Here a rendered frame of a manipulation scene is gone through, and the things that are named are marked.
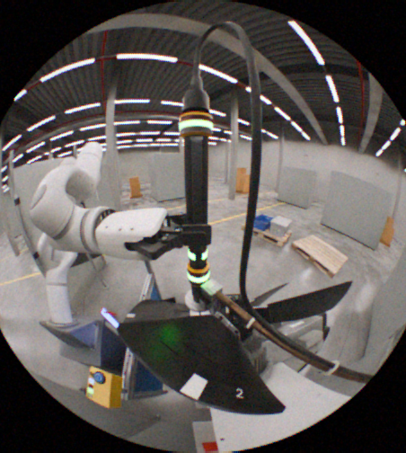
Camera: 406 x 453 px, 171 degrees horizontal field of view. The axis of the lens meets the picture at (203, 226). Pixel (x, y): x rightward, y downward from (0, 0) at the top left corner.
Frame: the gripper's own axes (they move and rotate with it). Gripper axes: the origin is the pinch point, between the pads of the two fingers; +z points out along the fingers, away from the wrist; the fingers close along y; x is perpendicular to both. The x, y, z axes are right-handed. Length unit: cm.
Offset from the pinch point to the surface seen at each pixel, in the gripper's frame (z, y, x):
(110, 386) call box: -31, 27, -43
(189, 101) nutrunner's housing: -0.8, 1.1, 17.8
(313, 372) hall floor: 115, 54, -150
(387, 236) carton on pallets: 821, -65, -113
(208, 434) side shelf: -1, 51, -64
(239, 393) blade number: 3.1, 20.8, -8.9
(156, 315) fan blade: -14.0, -1.7, -32.4
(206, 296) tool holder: 1.2, 4.0, -12.4
